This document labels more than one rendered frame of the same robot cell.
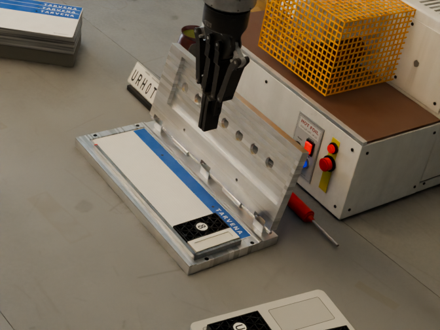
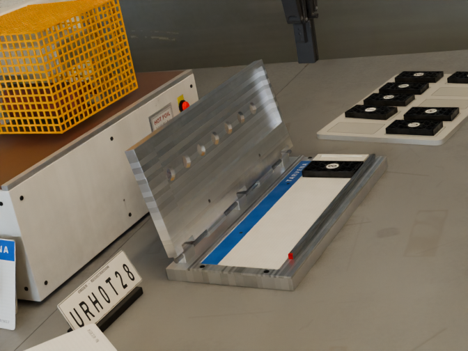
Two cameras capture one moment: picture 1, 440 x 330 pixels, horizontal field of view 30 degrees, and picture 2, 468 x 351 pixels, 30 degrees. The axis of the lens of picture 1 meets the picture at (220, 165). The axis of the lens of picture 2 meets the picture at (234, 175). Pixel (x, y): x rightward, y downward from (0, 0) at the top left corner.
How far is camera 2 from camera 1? 2.27 m
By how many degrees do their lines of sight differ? 92
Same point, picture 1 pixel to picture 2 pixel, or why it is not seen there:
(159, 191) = (308, 205)
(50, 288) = not seen: outside the picture
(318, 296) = (325, 131)
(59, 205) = (409, 240)
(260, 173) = (256, 126)
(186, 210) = (315, 186)
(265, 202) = (278, 132)
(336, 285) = (297, 138)
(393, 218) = not seen: hidden behind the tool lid
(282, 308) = (362, 132)
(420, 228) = not seen: hidden behind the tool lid
